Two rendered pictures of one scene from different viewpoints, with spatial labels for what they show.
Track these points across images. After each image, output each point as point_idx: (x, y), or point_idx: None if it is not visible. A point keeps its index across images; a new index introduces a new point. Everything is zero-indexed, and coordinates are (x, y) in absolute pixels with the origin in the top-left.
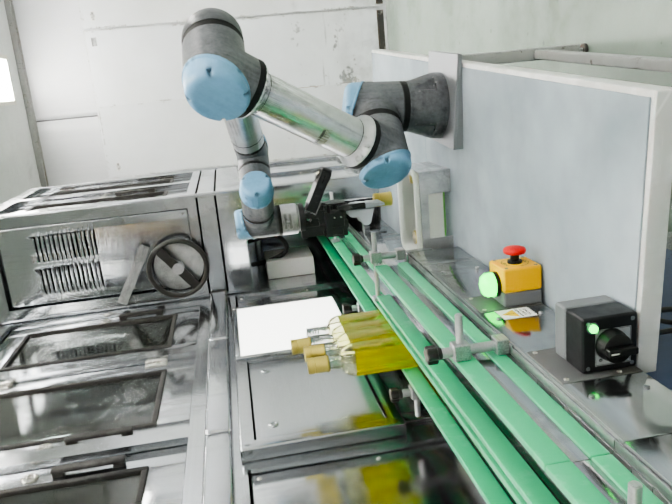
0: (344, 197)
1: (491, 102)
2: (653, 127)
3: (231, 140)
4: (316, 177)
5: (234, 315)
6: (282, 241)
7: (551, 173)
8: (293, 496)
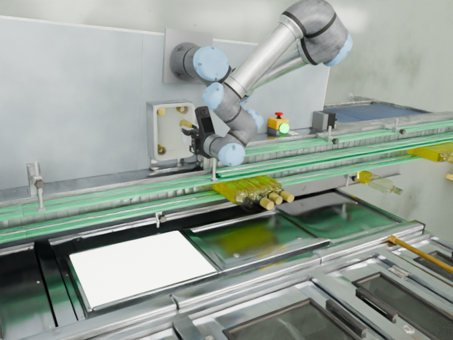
0: None
1: (243, 58)
2: None
3: (247, 88)
4: (207, 113)
5: (114, 301)
6: None
7: (287, 81)
8: (336, 231)
